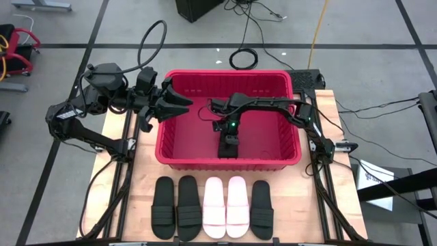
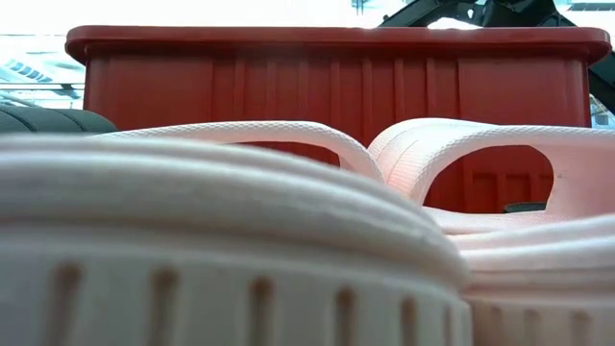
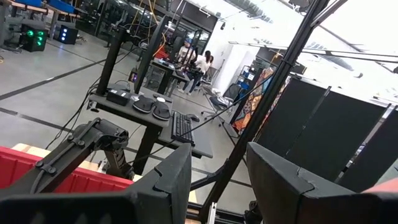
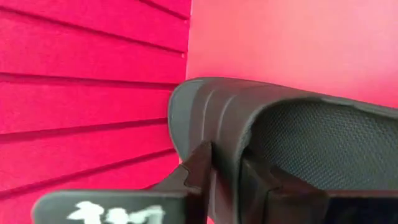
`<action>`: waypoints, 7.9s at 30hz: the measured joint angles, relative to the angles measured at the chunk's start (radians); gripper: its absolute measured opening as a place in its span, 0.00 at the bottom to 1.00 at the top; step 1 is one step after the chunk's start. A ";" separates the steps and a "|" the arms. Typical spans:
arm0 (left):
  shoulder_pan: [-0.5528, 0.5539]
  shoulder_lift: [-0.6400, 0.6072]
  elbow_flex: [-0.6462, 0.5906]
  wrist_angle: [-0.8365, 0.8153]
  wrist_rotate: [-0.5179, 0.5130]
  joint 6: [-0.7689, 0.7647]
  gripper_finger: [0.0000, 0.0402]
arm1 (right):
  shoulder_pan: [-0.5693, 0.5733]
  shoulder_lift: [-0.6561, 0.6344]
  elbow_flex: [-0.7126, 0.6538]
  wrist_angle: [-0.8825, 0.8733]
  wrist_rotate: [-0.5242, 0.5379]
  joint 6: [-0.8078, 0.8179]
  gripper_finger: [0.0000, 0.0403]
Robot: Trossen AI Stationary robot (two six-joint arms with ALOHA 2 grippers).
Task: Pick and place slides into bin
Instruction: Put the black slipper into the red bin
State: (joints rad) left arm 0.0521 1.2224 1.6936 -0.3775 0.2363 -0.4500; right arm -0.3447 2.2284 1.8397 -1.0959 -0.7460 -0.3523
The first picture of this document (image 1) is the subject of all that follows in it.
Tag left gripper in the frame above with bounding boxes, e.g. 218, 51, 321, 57
135, 77, 194, 133

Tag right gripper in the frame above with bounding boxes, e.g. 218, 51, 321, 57
223, 113, 242, 146

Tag black foam slide sandal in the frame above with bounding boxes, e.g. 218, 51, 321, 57
217, 141, 240, 159
151, 176, 177, 241
176, 175, 203, 243
250, 180, 275, 241

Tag pink foam slide sandal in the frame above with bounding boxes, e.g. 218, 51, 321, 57
225, 175, 251, 239
202, 176, 227, 240

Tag red plastic bin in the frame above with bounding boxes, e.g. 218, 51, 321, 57
154, 69, 302, 172

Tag black perforated box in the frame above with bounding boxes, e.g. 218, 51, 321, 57
285, 69, 325, 92

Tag black equipment case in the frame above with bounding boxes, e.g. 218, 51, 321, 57
175, 0, 226, 23

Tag white paper sheet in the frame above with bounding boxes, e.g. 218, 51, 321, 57
356, 159, 397, 211

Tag grey metal foot bar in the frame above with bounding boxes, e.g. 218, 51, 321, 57
10, 0, 73, 12
0, 81, 29, 93

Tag black caster base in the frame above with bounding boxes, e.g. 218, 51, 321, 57
0, 111, 12, 136

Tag black beam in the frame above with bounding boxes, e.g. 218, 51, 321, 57
356, 170, 437, 202

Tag dark grey desk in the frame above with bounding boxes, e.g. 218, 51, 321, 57
351, 159, 426, 225

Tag black stand bar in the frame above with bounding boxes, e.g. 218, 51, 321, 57
418, 90, 437, 154

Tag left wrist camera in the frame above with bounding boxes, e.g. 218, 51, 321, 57
135, 66, 158, 96

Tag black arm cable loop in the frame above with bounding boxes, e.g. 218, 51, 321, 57
137, 19, 168, 74

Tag coiled black cable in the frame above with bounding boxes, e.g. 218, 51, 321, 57
228, 47, 259, 71

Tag black aluminium frame rails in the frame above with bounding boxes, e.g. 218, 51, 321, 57
77, 109, 141, 240
300, 88, 368, 242

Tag silver aluminium bracket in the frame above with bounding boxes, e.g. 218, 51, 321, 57
334, 139, 359, 153

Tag yellow cable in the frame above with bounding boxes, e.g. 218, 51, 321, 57
0, 33, 10, 82
307, 0, 329, 69

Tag white cable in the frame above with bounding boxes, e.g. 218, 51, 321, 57
13, 13, 35, 45

